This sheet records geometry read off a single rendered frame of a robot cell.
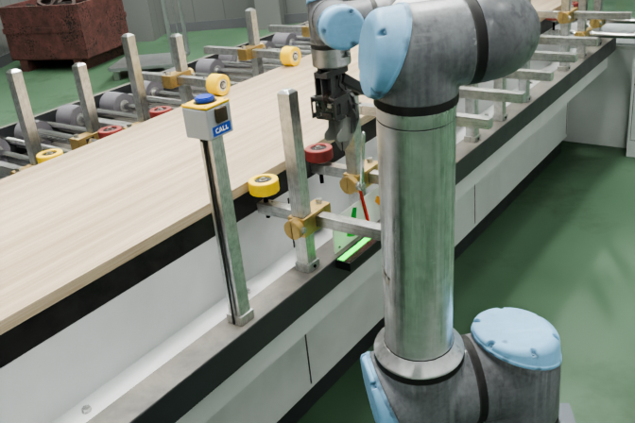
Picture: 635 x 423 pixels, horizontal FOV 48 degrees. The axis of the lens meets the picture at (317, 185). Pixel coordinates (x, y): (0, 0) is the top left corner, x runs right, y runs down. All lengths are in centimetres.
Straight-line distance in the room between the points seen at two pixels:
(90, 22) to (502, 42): 728
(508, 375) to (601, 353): 149
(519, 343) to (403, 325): 22
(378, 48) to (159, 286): 101
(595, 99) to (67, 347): 352
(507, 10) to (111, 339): 113
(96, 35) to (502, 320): 716
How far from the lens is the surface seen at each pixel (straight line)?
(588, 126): 455
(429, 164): 97
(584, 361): 269
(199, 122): 143
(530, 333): 128
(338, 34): 146
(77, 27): 796
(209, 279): 186
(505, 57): 95
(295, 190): 172
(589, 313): 293
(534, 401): 129
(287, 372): 225
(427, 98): 93
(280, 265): 202
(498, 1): 96
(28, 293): 156
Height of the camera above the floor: 160
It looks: 23 degrees down
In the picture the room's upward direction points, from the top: 6 degrees counter-clockwise
